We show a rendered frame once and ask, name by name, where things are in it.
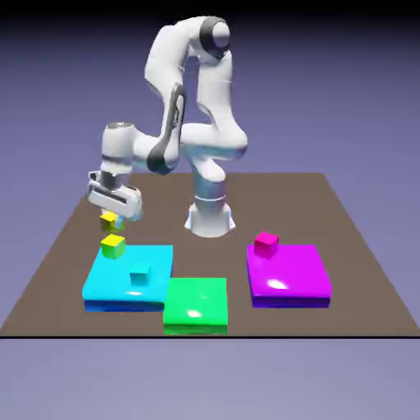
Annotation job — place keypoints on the large purple box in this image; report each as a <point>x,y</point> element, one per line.
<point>288,275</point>

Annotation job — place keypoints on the large cyan box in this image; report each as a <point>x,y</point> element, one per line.
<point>131,279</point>

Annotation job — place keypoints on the large green box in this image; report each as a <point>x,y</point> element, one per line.
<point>196,305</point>

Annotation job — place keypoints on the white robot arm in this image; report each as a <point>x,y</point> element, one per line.
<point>213,98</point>

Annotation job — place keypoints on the small cyan cube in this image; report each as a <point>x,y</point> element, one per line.
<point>139,275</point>

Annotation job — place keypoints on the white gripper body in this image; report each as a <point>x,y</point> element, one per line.
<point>115,199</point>

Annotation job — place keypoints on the small yellow cube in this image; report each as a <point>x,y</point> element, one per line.
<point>108,221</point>
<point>113,246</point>

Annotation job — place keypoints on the small magenta cube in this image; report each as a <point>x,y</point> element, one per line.
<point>266,244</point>

